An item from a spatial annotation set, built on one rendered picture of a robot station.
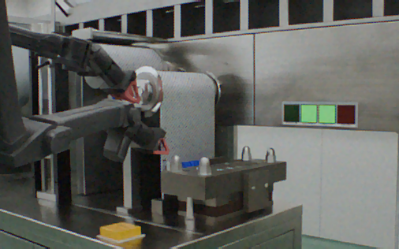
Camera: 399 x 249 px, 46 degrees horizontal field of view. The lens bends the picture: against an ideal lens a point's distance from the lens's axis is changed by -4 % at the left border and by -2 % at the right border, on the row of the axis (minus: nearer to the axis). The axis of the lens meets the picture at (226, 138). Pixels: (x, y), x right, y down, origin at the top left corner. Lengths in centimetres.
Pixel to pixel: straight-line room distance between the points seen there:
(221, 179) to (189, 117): 27
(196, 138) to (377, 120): 54
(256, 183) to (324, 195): 275
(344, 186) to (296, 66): 261
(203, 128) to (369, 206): 262
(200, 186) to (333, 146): 285
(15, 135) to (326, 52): 93
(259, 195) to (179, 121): 32
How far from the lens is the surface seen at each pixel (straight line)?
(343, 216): 407
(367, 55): 138
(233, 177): 132
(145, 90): 138
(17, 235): 158
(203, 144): 151
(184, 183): 127
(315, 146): 409
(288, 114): 148
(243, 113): 159
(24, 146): 81
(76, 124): 98
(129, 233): 116
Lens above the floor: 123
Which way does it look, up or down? 5 degrees down
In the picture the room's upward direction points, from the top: straight up
